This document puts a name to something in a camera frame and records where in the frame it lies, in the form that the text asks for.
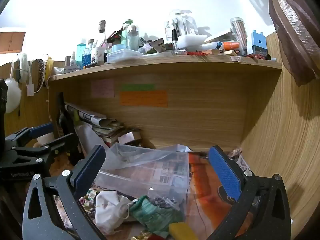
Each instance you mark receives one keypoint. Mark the wooden shelf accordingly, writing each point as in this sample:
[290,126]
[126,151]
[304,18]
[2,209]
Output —
[200,120]

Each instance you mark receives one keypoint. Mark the green face mask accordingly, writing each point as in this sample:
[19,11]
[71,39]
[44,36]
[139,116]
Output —
[152,217]

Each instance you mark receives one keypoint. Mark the white fluffy puff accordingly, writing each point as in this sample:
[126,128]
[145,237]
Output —
[13,96]

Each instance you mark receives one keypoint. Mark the orange sticky note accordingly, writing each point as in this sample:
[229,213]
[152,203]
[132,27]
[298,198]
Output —
[143,98]

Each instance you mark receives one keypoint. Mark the tall teal liquid bottle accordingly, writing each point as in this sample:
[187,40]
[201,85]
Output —
[81,55]

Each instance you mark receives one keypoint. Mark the brown sheer curtain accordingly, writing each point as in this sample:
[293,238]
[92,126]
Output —
[295,30]

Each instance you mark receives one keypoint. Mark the white flat box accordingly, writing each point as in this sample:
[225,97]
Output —
[72,69]

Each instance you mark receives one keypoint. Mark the yellow sponge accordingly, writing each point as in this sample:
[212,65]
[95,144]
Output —
[182,231]

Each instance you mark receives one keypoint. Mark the white fluffy headband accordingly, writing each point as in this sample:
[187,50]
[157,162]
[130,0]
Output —
[23,66]

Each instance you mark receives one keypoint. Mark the clear packaged brush set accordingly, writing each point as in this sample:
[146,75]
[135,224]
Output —
[185,25]

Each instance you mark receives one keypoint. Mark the small black-cap glass bottle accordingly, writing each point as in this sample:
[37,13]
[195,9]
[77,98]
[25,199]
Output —
[174,42]

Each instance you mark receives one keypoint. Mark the mint green pump bottle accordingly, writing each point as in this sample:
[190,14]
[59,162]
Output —
[124,36]

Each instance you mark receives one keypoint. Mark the clear round-cap bottle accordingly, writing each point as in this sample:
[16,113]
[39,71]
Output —
[133,40]

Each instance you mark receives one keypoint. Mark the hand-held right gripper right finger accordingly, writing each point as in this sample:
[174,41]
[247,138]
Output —
[225,172]

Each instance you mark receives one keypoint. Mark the white foam tray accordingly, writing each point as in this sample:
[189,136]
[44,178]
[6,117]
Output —
[192,42]

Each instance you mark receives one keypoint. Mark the small white spray bottle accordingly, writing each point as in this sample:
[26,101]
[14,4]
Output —
[73,60]

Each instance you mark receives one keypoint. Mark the blue block-shaped item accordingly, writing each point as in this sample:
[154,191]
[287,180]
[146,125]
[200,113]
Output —
[258,42]

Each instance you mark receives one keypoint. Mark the stack of rolled newspapers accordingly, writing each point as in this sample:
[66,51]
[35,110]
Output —
[95,120]

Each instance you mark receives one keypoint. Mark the pink sticky note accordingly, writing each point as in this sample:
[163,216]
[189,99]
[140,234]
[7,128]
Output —
[102,88]

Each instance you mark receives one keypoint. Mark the clear plastic container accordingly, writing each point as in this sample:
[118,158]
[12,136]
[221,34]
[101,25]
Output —
[140,172]

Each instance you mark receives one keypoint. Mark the white hanging tag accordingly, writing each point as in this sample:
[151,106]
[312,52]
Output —
[30,90]

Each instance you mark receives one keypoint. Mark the beaded headband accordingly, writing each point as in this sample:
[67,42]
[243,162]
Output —
[40,75]

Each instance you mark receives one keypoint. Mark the clear plastic bag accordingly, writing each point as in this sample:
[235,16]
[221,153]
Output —
[165,201]

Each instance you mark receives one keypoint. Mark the clear jar of sticks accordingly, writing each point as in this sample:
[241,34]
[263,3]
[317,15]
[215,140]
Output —
[240,35]

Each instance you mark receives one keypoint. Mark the red flat piece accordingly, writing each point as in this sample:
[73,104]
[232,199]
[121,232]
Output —
[156,237]

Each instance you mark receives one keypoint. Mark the white face mask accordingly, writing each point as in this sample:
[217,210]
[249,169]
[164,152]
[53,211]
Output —
[110,210]

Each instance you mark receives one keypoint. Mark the light blue round jar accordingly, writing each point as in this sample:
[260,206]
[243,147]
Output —
[118,48]

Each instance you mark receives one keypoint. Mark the orange tube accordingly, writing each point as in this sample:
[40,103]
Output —
[231,46]

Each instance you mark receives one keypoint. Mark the patterned glass bottle blue beads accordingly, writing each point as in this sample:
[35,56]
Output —
[87,57]

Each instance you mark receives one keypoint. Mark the brown cardboard tube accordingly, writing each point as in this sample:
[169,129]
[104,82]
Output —
[67,60]

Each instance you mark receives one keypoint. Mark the clear bottle illustrated label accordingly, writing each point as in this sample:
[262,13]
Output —
[98,56]

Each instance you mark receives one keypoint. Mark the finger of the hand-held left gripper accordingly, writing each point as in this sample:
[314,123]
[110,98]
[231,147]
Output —
[42,129]
[62,142]

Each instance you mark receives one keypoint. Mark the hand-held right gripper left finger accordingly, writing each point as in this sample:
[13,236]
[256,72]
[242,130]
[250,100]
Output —
[88,172]

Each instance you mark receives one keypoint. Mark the green sticky note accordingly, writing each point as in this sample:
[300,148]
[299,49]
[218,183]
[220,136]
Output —
[138,87]

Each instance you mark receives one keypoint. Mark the yellow hanging cloth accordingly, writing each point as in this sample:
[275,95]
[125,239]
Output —
[48,68]

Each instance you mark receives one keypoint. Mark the floral patterned cloth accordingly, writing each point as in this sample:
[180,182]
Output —
[90,197]

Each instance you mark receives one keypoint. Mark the clear lidded plastic box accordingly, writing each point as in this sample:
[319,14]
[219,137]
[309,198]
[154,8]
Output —
[125,56]

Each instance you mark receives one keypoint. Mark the brown pen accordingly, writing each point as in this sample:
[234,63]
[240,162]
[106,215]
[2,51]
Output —
[93,64]

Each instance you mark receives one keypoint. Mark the white card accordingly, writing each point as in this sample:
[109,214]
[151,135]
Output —
[127,137]

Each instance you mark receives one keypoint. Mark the stack of small books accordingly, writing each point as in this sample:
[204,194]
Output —
[120,133]

